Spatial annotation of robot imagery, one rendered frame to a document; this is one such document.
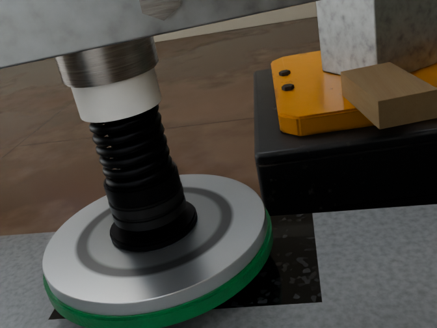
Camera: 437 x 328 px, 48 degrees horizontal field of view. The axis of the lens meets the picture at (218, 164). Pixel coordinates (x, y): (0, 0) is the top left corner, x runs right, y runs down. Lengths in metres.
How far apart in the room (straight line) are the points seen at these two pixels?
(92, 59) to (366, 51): 0.77
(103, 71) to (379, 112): 0.55
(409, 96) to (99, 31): 0.60
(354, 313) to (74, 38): 0.30
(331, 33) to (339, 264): 0.75
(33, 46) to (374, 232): 0.35
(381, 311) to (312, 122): 0.57
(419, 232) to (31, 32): 0.38
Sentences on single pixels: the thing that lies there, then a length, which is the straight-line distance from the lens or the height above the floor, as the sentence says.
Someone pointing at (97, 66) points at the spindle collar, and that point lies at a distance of 0.38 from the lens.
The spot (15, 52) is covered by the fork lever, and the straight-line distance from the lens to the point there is 0.37.
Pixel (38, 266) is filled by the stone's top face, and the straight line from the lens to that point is 0.59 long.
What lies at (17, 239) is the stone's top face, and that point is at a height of 0.82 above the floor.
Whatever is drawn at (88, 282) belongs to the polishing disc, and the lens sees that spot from 0.43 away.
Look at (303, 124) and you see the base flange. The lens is 0.95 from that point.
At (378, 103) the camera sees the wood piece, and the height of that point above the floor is 0.83.
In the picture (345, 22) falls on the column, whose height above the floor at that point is 0.90.
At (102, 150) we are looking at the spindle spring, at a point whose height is 0.97.
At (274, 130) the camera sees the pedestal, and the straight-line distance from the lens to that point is 1.01.
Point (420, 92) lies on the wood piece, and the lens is 0.86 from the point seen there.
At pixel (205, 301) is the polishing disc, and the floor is 0.86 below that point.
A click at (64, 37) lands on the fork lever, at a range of 0.36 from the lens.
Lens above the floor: 1.11
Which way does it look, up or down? 25 degrees down
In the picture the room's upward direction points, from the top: 11 degrees counter-clockwise
